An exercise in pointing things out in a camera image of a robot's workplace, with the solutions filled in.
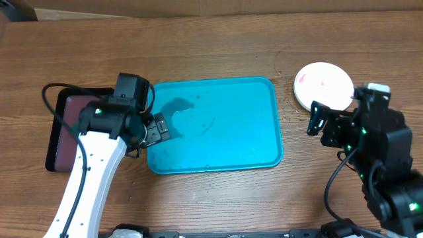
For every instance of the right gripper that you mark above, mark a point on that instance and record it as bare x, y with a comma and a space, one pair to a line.
336, 121

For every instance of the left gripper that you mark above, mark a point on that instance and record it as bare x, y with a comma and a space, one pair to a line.
156, 127

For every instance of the white plate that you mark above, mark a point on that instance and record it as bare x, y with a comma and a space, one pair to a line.
325, 83

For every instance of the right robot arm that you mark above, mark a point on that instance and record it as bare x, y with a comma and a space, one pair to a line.
376, 142

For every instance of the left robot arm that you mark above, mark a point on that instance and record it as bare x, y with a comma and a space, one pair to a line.
108, 128

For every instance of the teal plastic serving tray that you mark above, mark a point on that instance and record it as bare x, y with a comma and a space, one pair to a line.
217, 125

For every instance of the black tray with red liquid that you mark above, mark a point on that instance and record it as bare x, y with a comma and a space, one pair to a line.
62, 145

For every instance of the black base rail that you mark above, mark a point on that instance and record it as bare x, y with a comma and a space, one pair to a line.
293, 233

